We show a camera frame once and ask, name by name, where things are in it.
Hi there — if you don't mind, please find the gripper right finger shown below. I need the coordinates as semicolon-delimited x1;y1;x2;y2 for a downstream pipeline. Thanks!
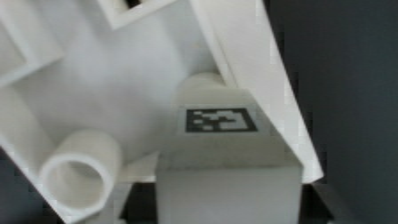
301;183;335;224

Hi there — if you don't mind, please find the white right side rail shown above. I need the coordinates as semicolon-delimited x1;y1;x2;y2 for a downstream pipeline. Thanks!
189;0;324;183

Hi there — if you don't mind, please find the white chair leg block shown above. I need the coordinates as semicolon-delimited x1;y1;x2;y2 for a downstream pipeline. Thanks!
157;73;303;224

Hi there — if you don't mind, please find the white chair seat part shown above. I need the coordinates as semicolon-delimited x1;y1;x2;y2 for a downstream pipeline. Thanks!
0;0;239;224

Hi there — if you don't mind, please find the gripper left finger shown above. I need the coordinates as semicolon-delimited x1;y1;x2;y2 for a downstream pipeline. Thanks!
120;183;159;224

